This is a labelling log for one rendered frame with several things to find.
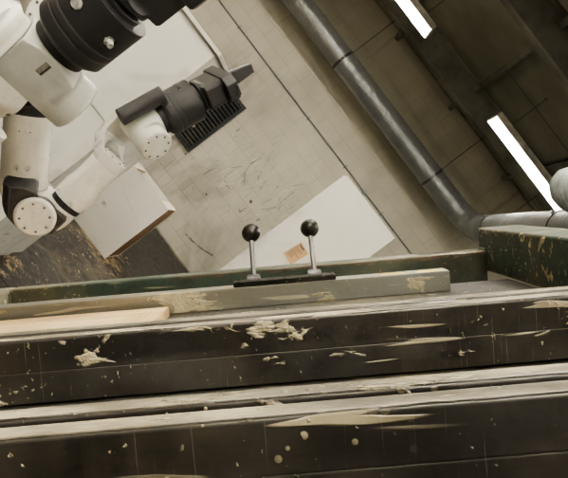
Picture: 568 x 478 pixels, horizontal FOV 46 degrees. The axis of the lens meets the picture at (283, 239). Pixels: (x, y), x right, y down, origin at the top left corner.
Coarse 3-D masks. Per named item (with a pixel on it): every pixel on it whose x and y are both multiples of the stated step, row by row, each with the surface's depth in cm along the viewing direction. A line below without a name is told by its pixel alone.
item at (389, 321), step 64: (192, 320) 75; (256, 320) 72; (320, 320) 71; (384, 320) 71; (448, 320) 72; (512, 320) 72; (0, 384) 71; (64, 384) 71; (128, 384) 71; (192, 384) 72; (256, 384) 72
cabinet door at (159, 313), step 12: (108, 312) 124; (120, 312) 123; (132, 312) 122; (144, 312) 120; (156, 312) 119; (168, 312) 124; (0, 324) 120; (12, 324) 119; (24, 324) 119; (36, 324) 118; (48, 324) 117; (60, 324) 116; (72, 324) 115; (84, 324) 114; (96, 324) 113
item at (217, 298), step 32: (192, 288) 133; (224, 288) 129; (256, 288) 129; (288, 288) 129; (320, 288) 129; (352, 288) 129; (384, 288) 129; (416, 288) 129; (448, 288) 129; (0, 320) 128
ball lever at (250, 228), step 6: (246, 228) 134; (252, 228) 134; (258, 228) 135; (246, 234) 134; (252, 234) 134; (258, 234) 135; (246, 240) 135; (252, 240) 135; (252, 246) 134; (252, 252) 133; (252, 258) 133; (252, 264) 132; (252, 270) 131; (252, 276) 130; (258, 276) 130
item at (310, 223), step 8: (304, 224) 134; (312, 224) 134; (304, 232) 135; (312, 232) 134; (312, 240) 134; (312, 248) 133; (312, 256) 132; (312, 264) 132; (312, 272) 130; (320, 272) 130
